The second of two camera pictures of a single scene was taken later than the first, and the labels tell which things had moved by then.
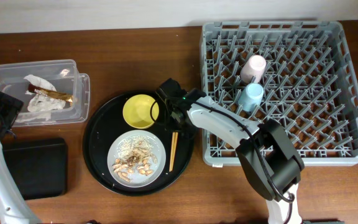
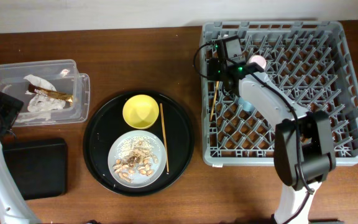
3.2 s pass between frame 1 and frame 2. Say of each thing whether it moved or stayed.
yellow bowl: stayed
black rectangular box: stayed
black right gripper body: moved
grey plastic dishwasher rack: stayed
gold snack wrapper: stayed
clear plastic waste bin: stayed
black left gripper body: stayed
